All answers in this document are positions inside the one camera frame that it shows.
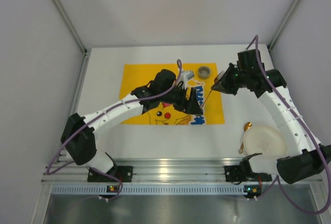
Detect copper fork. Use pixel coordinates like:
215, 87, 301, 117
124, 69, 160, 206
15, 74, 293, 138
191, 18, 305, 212
201, 70, 225, 107

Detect small grey cup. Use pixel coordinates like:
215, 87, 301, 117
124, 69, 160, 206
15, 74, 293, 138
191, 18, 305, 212
198, 66, 211, 80

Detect copper spoon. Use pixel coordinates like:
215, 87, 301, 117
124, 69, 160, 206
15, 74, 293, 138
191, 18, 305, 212
238, 122, 252, 154

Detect yellow Pikachu placemat cloth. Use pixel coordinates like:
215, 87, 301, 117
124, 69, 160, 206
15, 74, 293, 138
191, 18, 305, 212
119, 63, 225, 125

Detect white paper plate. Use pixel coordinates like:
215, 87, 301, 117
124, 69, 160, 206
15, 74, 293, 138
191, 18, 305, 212
243, 125, 288, 157

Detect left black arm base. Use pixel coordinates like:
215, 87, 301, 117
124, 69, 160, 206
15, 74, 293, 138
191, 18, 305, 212
87, 166, 133, 183

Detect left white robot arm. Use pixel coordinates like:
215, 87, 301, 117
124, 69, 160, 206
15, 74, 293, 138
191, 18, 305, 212
61, 69, 203, 174

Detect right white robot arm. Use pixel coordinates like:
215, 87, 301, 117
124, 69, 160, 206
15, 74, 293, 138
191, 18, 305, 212
211, 50, 330, 184

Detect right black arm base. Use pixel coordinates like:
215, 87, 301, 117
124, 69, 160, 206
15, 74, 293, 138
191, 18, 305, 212
224, 153, 272, 185

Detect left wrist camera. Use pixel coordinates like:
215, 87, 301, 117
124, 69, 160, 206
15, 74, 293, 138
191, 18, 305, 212
177, 70, 194, 89

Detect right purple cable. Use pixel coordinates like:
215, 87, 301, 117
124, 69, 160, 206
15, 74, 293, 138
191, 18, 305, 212
245, 34, 331, 215

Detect purple cable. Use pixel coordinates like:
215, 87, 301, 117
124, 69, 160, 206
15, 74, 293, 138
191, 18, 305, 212
245, 34, 331, 215
46, 58, 183, 201

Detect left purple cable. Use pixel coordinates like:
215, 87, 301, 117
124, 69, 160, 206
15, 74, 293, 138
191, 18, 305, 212
46, 58, 183, 201

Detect aluminium mounting rail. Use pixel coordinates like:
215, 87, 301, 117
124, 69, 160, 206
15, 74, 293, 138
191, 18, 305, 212
40, 143, 323, 183

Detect perforated grey cable duct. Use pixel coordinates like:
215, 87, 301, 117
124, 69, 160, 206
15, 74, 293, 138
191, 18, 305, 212
51, 184, 260, 196

